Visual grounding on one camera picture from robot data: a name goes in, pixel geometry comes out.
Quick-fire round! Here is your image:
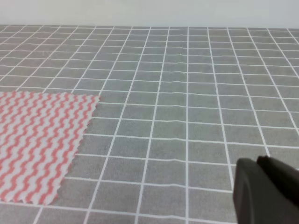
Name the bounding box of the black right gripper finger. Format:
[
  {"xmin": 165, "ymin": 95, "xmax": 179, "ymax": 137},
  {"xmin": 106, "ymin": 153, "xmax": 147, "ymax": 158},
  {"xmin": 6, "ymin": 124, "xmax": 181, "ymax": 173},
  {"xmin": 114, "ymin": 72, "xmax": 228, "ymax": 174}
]
[{"xmin": 233, "ymin": 156, "xmax": 299, "ymax": 224}]

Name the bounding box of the pink wavy striped towel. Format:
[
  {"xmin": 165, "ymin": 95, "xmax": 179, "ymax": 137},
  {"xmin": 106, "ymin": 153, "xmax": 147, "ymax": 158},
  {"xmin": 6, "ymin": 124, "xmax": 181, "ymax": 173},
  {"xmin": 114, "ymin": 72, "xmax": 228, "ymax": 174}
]
[{"xmin": 0, "ymin": 91, "xmax": 100, "ymax": 205}]

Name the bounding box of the grey checked tablecloth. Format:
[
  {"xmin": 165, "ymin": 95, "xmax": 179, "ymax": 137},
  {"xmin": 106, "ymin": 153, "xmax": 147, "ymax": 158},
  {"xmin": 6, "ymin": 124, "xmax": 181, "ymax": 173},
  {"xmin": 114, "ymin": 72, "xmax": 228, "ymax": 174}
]
[{"xmin": 0, "ymin": 25, "xmax": 299, "ymax": 224}]

